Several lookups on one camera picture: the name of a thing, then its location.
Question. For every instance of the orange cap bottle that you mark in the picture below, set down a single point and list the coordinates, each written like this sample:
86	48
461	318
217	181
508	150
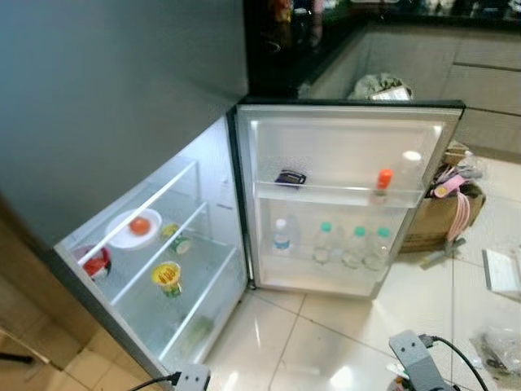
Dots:
384	179

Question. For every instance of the small dark purple packet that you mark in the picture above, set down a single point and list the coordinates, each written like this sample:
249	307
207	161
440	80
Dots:
291	178

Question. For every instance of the pink flat packet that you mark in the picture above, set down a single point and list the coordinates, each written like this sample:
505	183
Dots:
448	186

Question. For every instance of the red tomato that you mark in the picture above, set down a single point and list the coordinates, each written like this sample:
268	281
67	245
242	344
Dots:
140	226

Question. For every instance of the green vegetable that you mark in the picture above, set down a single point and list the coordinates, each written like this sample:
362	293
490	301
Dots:
198	334

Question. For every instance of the crumpled grey plastic bag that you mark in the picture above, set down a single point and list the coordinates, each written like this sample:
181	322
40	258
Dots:
374	85

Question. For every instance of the red and white bowl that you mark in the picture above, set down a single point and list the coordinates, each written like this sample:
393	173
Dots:
96	265

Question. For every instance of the green cap clear bottle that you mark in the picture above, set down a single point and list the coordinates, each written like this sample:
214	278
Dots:
383	234
358	232
325	228

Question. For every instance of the clear plastic bag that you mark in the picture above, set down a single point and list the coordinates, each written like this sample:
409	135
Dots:
501	354

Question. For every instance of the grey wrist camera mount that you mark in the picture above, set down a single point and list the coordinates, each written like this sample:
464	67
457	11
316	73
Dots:
415	358
194	379

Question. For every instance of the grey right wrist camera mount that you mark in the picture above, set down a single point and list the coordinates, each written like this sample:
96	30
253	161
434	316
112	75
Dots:
415	358

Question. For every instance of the colourful snack packet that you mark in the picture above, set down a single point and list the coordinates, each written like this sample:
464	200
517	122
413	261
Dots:
282	10

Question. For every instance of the grey steel fridge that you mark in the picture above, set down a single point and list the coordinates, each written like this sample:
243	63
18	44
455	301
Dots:
122	98

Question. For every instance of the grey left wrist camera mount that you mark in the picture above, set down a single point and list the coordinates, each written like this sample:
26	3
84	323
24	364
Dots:
194	379

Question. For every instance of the cardboard box with pink cloth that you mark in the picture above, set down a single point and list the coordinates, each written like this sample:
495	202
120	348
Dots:
431	224

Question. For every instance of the glass fridge shelf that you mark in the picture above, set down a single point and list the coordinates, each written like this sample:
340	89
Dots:
138	204
134	281

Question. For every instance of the white cap water bottle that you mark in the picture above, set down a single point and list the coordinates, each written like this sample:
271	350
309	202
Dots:
282	238

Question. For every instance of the yellow green noodle cup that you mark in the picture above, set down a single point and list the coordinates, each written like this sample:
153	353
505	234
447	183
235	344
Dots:
167	277
177	242

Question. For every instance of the black kitchen countertop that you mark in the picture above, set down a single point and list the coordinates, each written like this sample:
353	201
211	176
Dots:
277	69

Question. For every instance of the white floor mop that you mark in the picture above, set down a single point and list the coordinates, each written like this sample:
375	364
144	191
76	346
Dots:
503	273

